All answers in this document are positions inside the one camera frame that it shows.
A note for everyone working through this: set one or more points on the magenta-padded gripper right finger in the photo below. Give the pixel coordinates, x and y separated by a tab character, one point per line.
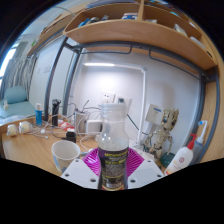
146	173

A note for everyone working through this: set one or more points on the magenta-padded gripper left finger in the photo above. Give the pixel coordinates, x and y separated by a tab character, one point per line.
80	173

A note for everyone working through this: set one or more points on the clear bottle with black label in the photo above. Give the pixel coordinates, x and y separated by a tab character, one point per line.
112	146

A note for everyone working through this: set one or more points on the cream mug with blue patches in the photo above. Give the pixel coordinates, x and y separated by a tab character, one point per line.
65	153

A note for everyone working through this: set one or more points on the white red pump lotion bottle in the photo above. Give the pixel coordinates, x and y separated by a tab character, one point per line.
180	160

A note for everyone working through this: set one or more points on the black power plug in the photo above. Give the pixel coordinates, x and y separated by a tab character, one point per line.
70	136

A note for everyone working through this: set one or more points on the wooden tree figurine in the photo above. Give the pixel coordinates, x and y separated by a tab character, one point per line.
165	131

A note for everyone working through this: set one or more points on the white power adapter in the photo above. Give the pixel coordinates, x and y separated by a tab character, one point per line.
93	126

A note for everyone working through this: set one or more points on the red white packet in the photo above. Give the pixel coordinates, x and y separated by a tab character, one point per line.
65	125

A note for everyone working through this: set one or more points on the blue spray bottle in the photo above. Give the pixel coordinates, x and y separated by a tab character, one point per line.
200	138

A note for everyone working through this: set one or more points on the black electric shaver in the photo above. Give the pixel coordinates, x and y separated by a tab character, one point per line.
56	111

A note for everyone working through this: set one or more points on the blue tube with white cap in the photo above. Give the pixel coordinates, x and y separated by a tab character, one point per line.
39	114

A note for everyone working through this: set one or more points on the white tape roll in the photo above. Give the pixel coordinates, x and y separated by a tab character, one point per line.
12	130
25	126

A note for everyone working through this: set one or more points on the wooden wardrobe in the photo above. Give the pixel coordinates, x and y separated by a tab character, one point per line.
216	133

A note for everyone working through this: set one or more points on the bed with teal sheet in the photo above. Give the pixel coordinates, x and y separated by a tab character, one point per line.
16	110

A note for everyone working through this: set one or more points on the teal pillow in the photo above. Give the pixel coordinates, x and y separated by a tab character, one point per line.
15	95

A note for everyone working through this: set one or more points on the white desk lamp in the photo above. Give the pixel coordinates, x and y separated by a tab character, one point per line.
100	64

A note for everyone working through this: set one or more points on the patterned window curtain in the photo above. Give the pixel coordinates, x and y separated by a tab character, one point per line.
16	70

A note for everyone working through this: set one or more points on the wooden shelf unit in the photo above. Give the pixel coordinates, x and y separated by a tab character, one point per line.
133	33

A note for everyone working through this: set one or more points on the white wall box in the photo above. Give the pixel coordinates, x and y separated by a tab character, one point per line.
154	114

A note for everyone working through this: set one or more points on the white wall socket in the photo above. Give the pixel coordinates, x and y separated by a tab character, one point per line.
106	97
122	100

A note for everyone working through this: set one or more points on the grey metal desk frame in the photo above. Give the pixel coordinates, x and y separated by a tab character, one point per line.
49	90

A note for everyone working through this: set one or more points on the white wall switch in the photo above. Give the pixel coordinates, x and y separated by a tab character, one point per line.
43	69

